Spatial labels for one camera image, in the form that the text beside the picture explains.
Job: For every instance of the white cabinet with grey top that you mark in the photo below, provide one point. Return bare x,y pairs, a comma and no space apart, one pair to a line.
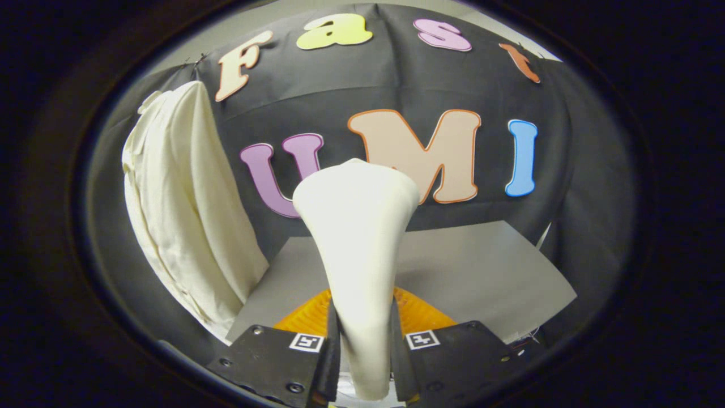
481,272

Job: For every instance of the black backdrop cloth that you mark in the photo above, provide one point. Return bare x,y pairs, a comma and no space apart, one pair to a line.
481,85

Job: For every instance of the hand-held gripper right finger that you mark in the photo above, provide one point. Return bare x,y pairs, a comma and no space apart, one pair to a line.
399,368

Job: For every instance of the cream button-up shirt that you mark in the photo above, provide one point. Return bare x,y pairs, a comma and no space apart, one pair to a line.
181,198

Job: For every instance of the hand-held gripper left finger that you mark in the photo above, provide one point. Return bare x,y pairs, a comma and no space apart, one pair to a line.
331,368

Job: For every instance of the white garment steamer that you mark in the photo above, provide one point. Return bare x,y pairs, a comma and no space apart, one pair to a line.
357,238

